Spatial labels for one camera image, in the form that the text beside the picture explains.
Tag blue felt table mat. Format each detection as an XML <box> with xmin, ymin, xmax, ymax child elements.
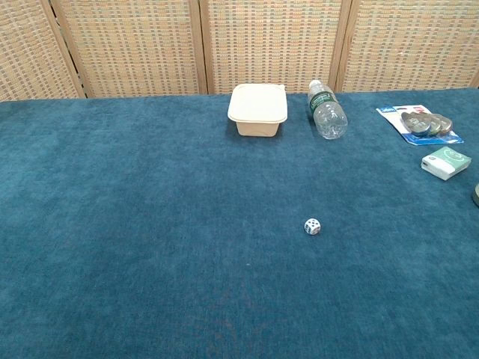
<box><xmin>0</xmin><ymin>88</ymin><xmax>479</xmax><ymax>359</ymax></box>

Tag green white tissue pack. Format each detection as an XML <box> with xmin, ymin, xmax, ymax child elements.
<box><xmin>421</xmin><ymin>146</ymin><xmax>472</xmax><ymax>182</ymax></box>

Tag woven folding screen panel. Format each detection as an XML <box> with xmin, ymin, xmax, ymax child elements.
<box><xmin>0</xmin><ymin>0</ymin><xmax>88</xmax><ymax>102</ymax></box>
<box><xmin>49</xmin><ymin>0</ymin><xmax>209</xmax><ymax>99</ymax></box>
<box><xmin>198</xmin><ymin>0</ymin><xmax>353</xmax><ymax>95</ymax></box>
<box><xmin>335</xmin><ymin>0</ymin><xmax>479</xmax><ymax>93</ymax></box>

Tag correction tape blister pack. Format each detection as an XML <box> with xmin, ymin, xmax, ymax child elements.
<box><xmin>376</xmin><ymin>103</ymin><xmax>465</xmax><ymax>145</ymax></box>

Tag beige lidded food box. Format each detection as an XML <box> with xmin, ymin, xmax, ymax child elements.
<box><xmin>227</xmin><ymin>83</ymin><xmax>288</xmax><ymax>138</ymax></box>

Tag clear plastic water bottle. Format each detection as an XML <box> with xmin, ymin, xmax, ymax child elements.
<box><xmin>308</xmin><ymin>79</ymin><xmax>349</xmax><ymax>141</ymax></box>

